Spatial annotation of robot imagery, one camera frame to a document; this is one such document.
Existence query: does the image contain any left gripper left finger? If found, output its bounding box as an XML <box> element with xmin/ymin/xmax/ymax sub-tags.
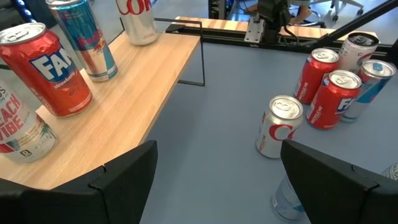
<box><xmin>0</xmin><ymin>139</ymin><xmax>159</xmax><ymax>224</ymax></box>

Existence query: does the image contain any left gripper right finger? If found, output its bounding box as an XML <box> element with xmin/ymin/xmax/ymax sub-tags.
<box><xmin>279</xmin><ymin>139</ymin><xmax>398</xmax><ymax>224</ymax></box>

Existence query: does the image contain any blue silver Red Bull can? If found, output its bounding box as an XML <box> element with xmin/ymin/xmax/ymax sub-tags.
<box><xmin>45</xmin><ymin>0</ymin><xmax>119</xmax><ymax>83</ymax></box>
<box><xmin>340</xmin><ymin>58</ymin><xmax>398</xmax><ymax>123</ymax></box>

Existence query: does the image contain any white Celsius Peach Vibe can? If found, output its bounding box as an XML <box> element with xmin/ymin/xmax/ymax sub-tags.
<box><xmin>0</xmin><ymin>79</ymin><xmax>58</xmax><ymax>165</ymax></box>
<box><xmin>381</xmin><ymin>162</ymin><xmax>398</xmax><ymax>182</ymax></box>

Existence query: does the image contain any red Fanta strawberry can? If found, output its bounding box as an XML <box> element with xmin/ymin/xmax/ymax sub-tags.
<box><xmin>294</xmin><ymin>47</ymin><xmax>340</xmax><ymax>105</ymax></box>
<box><xmin>0</xmin><ymin>22</ymin><xmax>93</xmax><ymax>118</ymax></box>
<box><xmin>306</xmin><ymin>69</ymin><xmax>363</xmax><ymax>131</ymax></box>

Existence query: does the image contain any silver Diet Coke can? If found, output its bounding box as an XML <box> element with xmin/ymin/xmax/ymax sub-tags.
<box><xmin>255</xmin><ymin>95</ymin><xmax>304</xmax><ymax>159</ymax></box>
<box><xmin>114</xmin><ymin>0</ymin><xmax>159</xmax><ymax>47</ymax></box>

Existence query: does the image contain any blue beverage can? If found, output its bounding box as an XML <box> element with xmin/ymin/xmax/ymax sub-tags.
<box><xmin>271</xmin><ymin>174</ymin><xmax>312</xmax><ymax>222</ymax></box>

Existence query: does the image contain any blue table mat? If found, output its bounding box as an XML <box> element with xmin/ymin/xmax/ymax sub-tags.
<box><xmin>139</xmin><ymin>42</ymin><xmax>398</xmax><ymax>224</ymax></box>

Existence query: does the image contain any person's leg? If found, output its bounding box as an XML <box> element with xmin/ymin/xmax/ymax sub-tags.
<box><xmin>287</xmin><ymin>0</ymin><xmax>313</xmax><ymax>26</ymax></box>

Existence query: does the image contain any white office chair base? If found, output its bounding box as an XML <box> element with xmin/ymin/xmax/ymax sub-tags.
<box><xmin>307</xmin><ymin>0</ymin><xmax>365</xmax><ymax>23</ymax></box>

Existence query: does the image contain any black equipment box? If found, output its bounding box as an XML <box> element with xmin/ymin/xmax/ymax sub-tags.
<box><xmin>207</xmin><ymin>0</ymin><xmax>233</xmax><ymax>20</ymax></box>

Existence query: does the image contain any wooden shelf black metal frame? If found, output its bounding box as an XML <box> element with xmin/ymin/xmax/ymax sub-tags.
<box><xmin>0</xmin><ymin>17</ymin><xmax>206</xmax><ymax>190</ymax></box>

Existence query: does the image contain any black aluminium table frame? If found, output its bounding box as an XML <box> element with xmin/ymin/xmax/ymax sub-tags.
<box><xmin>164</xmin><ymin>23</ymin><xmax>398</xmax><ymax>57</ymax></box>

